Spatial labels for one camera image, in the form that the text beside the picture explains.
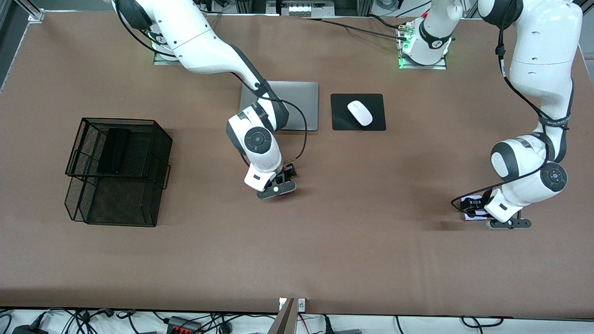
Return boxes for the aluminium profile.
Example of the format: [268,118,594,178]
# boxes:
[14,0,46,23]

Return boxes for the white computer mouse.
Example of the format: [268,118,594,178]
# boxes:
[347,100,373,127]

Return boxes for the black mouse pad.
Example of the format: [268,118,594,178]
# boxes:
[330,93,387,132]

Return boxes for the black slab smartphone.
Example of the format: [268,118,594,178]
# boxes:
[97,128,132,176]

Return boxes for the metal frame with white connectors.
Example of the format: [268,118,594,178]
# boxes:
[267,0,336,17]

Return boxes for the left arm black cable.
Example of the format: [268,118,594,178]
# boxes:
[451,23,572,214]

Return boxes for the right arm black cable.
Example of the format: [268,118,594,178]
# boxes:
[114,0,309,167]

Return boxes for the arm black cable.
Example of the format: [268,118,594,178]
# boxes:
[114,0,309,167]
[451,23,572,214]

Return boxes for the black mesh two-tier tray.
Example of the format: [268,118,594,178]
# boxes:
[64,117,173,228]

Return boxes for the grey camera stand post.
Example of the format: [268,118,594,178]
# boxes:
[268,298,296,334]

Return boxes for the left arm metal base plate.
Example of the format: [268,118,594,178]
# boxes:
[398,23,447,71]

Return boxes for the silver laptop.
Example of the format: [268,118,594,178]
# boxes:
[239,81,320,132]

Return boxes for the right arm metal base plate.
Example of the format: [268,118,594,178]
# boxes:
[153,44,186,66]

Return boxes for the black power strip orange switches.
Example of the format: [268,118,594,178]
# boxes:
[166,315,203,334]

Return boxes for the black braided cable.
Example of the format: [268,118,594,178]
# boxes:
[301,17,410,42]

